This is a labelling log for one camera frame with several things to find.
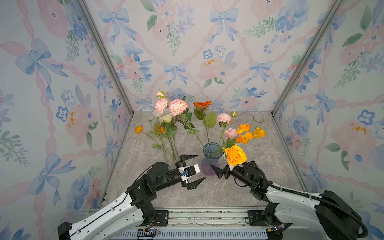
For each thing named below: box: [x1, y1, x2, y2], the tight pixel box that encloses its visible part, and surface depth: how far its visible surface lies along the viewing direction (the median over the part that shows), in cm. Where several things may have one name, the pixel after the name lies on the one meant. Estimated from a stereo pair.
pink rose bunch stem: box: [155, 90, 205, 148], surface depth 60 cm
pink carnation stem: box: [216, 111, 239, 151], surface depth 73 cm
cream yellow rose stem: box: [159, 114, 178, 163], surface depth 106 cm
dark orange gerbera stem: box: [193, 100, 217, 145], surface depth 75 cm
